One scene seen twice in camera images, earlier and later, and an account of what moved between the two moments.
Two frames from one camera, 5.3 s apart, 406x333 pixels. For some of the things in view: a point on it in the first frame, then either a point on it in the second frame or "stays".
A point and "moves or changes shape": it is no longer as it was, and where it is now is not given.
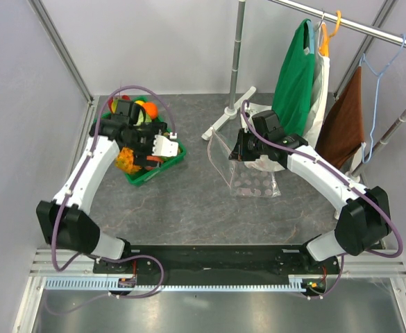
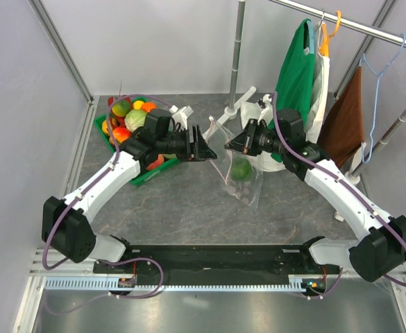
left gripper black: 150,129 → 198,150
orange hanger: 324,48 stays
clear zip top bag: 254,178 moves or changes shape
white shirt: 318,109 stays
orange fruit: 151,109 stays
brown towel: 342,131 stays
